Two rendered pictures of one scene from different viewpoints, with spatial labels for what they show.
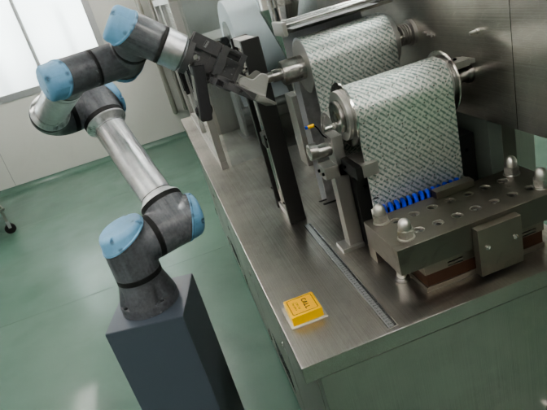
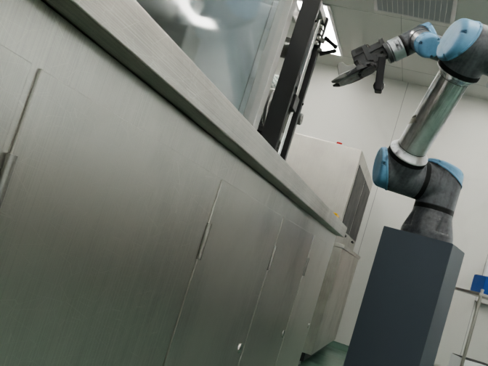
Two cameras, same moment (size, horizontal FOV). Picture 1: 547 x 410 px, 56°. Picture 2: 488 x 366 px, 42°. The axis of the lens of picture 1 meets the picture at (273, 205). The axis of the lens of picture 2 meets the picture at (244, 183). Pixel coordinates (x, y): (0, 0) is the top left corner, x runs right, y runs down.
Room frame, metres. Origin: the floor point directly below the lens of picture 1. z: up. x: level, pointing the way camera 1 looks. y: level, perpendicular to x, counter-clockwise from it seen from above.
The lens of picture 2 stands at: (3.10, 0.66, 0.74)
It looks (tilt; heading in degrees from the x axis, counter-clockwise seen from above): 5 degrees up; 205
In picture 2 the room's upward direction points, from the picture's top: 17 degrees clockwise
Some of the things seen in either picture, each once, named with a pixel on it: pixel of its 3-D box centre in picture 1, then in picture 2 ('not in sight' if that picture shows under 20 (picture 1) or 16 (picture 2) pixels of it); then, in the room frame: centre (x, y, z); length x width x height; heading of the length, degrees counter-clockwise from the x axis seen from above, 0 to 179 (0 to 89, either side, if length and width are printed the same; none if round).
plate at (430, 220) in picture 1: (464, 215); not in sight; (0.98, -0.39, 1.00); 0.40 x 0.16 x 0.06; 99
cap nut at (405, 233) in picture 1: (404, 228); not in sight; (0.91, -0.24, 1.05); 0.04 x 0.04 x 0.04
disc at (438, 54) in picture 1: (442, 82); not in sight; (1.17, -0.46, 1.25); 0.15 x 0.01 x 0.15; 9
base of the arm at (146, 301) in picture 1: (144, 285); (429, 223); (1.17, 0.38, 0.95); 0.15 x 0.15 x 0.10
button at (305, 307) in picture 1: (303, 308); not in sight; (0.94, 0.00, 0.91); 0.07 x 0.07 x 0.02; 9
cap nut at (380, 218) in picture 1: (379, 213); not in sight; (1.00, -0.22, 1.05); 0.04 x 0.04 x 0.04
